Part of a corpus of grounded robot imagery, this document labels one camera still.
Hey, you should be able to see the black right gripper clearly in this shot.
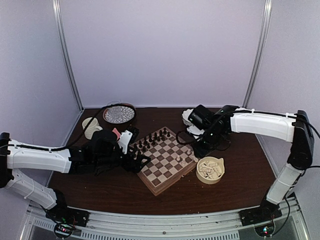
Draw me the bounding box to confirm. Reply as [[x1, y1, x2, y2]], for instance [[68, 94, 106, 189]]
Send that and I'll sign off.
[[191, 128, 224, 159]]

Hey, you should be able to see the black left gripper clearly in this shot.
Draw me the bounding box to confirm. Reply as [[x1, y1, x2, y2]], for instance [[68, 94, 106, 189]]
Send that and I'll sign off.
[[94, 145, 151, 174]]

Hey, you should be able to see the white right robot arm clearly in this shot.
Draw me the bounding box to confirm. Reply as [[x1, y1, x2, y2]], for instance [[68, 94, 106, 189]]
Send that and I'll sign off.
[[182, 105, 317, 221]]

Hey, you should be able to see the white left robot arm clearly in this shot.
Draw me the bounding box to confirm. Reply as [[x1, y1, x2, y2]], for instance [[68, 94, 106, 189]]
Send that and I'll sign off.
[[0, 127, 151, 222]]

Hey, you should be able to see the wooden chess board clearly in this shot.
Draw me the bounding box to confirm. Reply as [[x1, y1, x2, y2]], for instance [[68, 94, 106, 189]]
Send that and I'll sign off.
[[131, 127, 197, 196]]

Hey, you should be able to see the pink cat ear bowl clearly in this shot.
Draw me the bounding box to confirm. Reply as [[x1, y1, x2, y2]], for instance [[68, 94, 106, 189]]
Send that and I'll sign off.
[[112, 128, 121, 137]]

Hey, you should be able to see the white ribbed mug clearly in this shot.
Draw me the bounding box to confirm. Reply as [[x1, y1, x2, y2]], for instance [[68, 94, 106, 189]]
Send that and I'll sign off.
[[82, 117, 103, 140]]

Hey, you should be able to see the white scalloped bowl black rim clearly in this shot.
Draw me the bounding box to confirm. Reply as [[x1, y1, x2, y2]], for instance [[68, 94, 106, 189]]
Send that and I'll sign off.
[[181, 108, 194, 126]]

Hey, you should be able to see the patterned ceramic plate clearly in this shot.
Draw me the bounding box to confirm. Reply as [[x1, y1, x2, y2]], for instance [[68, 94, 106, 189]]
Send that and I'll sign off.
[[102, 101, 137, 125]]

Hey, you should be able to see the clear drinking glass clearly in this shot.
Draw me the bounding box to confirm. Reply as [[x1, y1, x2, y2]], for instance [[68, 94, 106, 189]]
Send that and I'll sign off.
[[107, 106, 122, 119]]

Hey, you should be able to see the cream cat ear bowl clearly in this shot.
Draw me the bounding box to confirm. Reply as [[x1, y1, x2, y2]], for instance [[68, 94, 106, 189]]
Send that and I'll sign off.
[[195, 156, 225, 185]]

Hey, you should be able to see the aluminium front rail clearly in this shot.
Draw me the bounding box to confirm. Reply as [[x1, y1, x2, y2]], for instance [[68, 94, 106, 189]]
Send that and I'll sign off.
[[17, 196, 310, 240]]

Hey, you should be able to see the aluminium frame post right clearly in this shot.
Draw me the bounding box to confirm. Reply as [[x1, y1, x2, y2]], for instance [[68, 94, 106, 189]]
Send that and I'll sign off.
[[242, 0, 273, 108]]

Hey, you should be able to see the aluminium frame post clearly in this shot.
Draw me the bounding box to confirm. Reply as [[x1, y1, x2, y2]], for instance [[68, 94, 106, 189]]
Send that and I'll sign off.
[[242, 0, 273, 108], [52, 0, 84, 111]]

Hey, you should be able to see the aluminium frame post left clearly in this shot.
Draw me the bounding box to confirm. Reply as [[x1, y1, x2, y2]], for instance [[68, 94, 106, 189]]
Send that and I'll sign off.
[[52, 0, 84, 111]]

